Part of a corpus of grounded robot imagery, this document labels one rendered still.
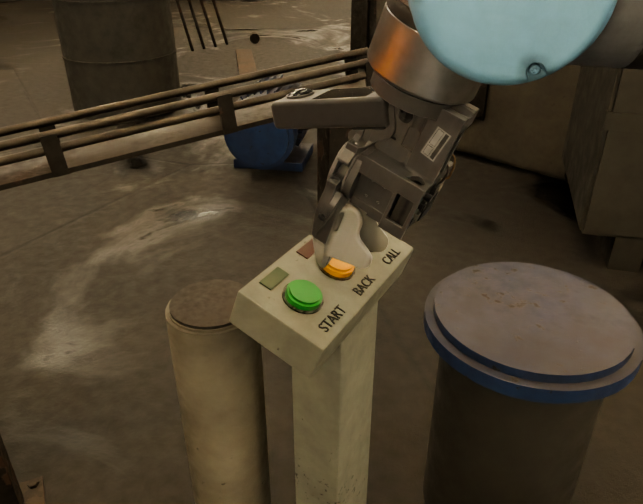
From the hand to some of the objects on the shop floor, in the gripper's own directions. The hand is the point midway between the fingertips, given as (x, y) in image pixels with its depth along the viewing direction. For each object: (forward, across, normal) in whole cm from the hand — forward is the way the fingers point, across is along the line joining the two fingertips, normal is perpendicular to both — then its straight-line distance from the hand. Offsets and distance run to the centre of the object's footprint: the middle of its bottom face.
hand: (320, 252), depth 60 cm
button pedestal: (+63, +7, -21) cm, 67 cm away
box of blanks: (+45, +184, -72) cm, 203 cm away
